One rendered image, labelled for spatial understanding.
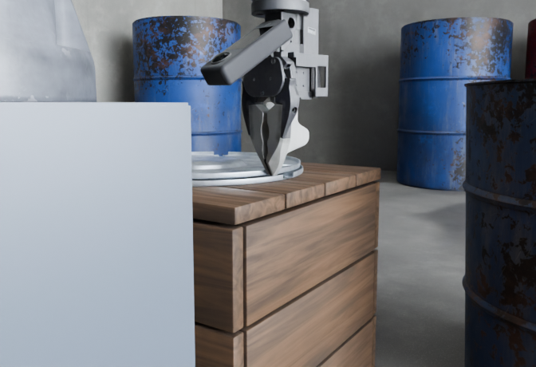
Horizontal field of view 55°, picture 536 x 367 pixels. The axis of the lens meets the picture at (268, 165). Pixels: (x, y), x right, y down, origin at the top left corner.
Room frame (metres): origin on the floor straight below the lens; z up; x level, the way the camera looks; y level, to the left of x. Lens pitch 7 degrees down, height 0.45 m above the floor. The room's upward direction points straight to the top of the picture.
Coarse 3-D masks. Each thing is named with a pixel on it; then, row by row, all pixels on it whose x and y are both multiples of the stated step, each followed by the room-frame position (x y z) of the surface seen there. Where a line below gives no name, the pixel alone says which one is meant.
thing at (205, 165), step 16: (192, 160) 0.76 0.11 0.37; (208, 160) 0.76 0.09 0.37; (224, 160) 0.76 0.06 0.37; (240, 160) 0.76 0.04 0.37; (256, 160) 0.81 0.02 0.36; (288, 160) 0.81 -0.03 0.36; (192, 176) 0.62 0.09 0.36; (208, 176) 0.62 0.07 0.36; (224, 176) 0.62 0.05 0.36; (240, 176) 0.63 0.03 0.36
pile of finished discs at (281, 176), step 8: (256, 176) 0.69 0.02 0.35; (264, 176) 0.69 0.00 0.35; (272, 176) 0.65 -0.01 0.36; (280, 176) 0.66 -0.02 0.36; (288, 176) 0.69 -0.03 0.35; (192, 184) 0.61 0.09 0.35; (200, 184) 0.61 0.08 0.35; (208, 184) 0.61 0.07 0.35; (216, 184) 0.61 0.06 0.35; (224, 184) 0.62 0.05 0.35; (232, 184) 0.62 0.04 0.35; (240, 184) 0.62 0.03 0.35
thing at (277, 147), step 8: (272, 112) 0.63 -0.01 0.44; (280, 112) 0.62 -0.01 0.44; (272, 120) 0.63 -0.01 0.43; (280, 120) 0.62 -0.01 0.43; (296, 120) 0.64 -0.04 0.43; (272, 128) 0.63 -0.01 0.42; (280, 128) 0.62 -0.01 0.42; (296, 128) 0.64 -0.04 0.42; (304, 128) 0.65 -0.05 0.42; (272, 136) 0.63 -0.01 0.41; (280, 136) 0.62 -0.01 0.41; (296, 136) 0.65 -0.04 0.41; (304, 136) 0.66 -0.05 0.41; (272, 144) 0.63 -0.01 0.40; (280, 144) 0.62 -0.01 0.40; (288, 144) 0.63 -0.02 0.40; (296, 144) 0.65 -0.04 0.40; (304, 144) 0.66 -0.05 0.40; (272, 152) 0.63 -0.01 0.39; (280, 152) 0.62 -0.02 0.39; (272, 160) 0.63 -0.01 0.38; (280, 160) 0.63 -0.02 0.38; (272, 168) 0.64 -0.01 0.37; (280, 168) 0.64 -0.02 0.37
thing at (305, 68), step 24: (264, 0) 0.63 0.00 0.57; (288, 0) 0.62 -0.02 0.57; (312, 24) 0.67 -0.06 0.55; (288, 48) 0.65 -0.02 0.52; (312, 48) 0.67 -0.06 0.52; (264, 72) 0.63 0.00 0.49; (288, 72) 0.62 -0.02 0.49; (312, 72) 0.66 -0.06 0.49; (264, 96) 0.63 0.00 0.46; (312, 96) 0.66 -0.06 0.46
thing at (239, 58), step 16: (256, 32) 0.63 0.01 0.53; (272, 32) 0.61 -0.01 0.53; (288, 32) 0.63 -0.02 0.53; (240, 48) 0.60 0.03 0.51; (256, 48) 0.60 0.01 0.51; (272, 48) 0.61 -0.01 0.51; (208, 64) 0.60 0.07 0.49; (224, 64) 0.57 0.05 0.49; (240, 64) 0.58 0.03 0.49; (256, 64) 0.60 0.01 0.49; (208, 80) 0.60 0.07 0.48; (224, 80) 0.57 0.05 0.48
